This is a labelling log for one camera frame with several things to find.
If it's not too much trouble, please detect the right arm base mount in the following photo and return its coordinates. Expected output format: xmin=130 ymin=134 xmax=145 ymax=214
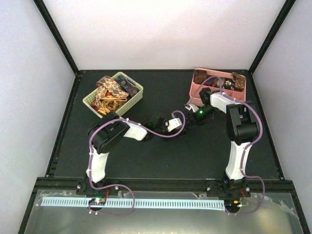
xmin=206 ymin=178 xmax=251 ymax=198

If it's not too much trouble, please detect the yellow necktie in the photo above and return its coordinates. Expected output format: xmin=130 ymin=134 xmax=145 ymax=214
xmin=97 ymin=96 xmax=128 ymax=115

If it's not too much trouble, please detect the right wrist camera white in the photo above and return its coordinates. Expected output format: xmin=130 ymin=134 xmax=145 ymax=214
xmin=185 ymin=103 xmax=199 ymax=113

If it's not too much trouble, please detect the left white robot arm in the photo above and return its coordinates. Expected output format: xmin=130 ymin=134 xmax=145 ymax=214
xmin=86 ymin=111 xmax=187 ymax=195

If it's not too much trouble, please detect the floral orange necktie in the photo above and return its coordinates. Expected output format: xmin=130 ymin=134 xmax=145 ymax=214
xmin=95 ymin=76 xmax=129 ymax=106

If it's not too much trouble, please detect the black aluminium front rail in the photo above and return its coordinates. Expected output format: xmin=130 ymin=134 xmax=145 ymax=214
xmin=36 ymin=177 xmax=297 ymax=193

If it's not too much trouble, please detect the left black frame post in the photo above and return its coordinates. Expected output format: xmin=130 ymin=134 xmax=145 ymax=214
xmin=33 ymin=0 xmax=79 ymax=75

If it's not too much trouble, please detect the light blue cable duct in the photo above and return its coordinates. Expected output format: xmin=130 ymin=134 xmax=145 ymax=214
xmin=40 ymin=197 xmax=225 ymax=211

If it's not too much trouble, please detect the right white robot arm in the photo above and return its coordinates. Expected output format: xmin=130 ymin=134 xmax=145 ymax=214
xmin=185 ymin=88 xmax=263 ymax=196

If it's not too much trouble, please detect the right black frame post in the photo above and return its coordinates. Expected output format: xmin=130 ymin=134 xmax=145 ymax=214
xmin=249 ymin=0 xmax=296 ymax=75

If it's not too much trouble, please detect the pink divided organizer box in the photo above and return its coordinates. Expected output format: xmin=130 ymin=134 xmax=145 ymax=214
xmin=189 ymin=68 xmax=247 ymax=106

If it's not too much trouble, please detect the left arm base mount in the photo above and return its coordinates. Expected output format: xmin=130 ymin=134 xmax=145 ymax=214
xmin=76 ymin=179 xmax=121 ymax=197

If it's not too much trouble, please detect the black frame post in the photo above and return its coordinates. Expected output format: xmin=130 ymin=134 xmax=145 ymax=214
xmin=249 ymin=0 xmax=296 ymax=75
xmin=33 ymin=0 xmax=79 ymax=75

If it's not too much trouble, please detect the green plastic basket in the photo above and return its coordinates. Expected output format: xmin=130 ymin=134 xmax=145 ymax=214
xmin=82 ymin=72 xmax=143 ymax=118

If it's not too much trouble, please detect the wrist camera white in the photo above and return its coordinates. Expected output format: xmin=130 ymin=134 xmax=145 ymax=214
xmin=165 ymin=117 xmax=182 ymax=132
xmin=185 ymin=103 xmax=199 ymax=113

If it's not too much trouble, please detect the rolled brown dotted tie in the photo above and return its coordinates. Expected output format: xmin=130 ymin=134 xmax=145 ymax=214
xmin=232 ymin=72 xmax=246 ymax=92

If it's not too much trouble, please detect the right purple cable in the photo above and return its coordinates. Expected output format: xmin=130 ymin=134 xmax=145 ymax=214
xmin=186 ymin=76 xmax=266 ymax=216

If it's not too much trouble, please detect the black necktie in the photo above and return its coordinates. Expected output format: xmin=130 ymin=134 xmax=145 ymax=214
xmin=179 ymin=119 xmax=197 ymax=136

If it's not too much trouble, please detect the rolled dark floral tie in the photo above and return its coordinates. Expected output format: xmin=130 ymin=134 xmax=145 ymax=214
xmin=222 ymin=78 xmax=235 ymax=90

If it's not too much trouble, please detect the rolled olive tie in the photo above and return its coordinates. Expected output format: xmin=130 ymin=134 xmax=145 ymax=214
xmin=214 ymin=77 xmax=226 ymax=88

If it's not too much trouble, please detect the rolled red tie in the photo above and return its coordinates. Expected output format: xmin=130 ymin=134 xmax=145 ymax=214
xmin=205 ymin=78 xmax=218 ymax=87

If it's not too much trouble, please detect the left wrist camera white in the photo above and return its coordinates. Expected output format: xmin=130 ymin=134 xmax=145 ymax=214
xmin=165 ymin=117 xmax=182 ymax=132

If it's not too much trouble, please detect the navy patterned necktie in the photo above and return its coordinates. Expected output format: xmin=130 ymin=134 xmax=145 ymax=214
xmin=115 ymin=75 xmax=139 ymax=97

